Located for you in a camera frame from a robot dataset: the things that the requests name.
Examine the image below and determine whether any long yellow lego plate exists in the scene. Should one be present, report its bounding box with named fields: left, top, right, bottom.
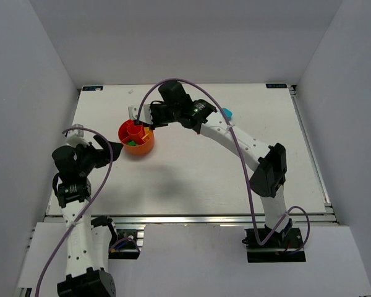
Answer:
left=143, top=127, right=153, bottom=139

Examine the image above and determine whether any cyan rounded lego brick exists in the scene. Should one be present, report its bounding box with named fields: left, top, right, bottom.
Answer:
left=223, top=108, right=232, bottom=121

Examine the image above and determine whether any red rounded lego brick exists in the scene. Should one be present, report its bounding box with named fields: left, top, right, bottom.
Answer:
left=118, top=122, right=129, bottom=142

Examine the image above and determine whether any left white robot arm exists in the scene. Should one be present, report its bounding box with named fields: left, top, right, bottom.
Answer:
left=52, top=136, right=123, bottom=296

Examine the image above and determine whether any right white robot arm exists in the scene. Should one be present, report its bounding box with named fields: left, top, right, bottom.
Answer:
left=137, top=79, right=292, bottom=246

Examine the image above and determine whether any orange round divided container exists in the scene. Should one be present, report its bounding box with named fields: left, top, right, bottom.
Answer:
left=121, top=119, right=155, bottom=156

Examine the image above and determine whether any left blue corner label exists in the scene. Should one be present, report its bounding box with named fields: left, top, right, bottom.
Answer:
left=82, top=85, right=103, bottom=92

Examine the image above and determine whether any blue corner label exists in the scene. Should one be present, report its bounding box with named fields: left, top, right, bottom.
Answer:
left=265, top=83, right=288, bottom=89
left=82, top=85, right=103, bottom=92

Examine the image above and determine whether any right blue corner label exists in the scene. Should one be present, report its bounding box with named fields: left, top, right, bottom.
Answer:
left=265, top=83, right=288, bottom=89

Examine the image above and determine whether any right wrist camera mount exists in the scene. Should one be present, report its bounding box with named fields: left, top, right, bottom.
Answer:
left=128, top=104, right=153, bottom=124

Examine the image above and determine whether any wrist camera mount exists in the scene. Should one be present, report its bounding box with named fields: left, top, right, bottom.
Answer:
left=128, top=104, right=153, bottom=124
left=64, top=124, right=88, bottom=147

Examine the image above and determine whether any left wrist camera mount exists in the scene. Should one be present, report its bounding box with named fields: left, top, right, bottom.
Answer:
left=64, top=124, right=88, bottom=147

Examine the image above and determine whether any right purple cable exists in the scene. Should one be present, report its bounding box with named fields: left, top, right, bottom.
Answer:
left=135, top=78, right=311, bottom=255

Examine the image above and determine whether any purple cable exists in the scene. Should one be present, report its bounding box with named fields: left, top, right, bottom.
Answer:
left=135, top=78, right=311, bottom=255
left=33, top=126, right=142, bottom=297

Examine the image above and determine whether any aluminium table front rail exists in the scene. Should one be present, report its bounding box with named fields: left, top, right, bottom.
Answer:
left=44, top=213, right=337, bottom=225

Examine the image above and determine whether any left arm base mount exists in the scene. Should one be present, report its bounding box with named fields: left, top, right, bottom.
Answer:
left=108, top=218, right=145, bottom=260

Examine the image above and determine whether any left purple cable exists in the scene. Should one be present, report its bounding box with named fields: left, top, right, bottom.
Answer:
left=33, top=126, right=142, bottom=297

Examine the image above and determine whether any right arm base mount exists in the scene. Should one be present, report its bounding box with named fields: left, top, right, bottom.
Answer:
left=242, top=228, right=306, bottom=263

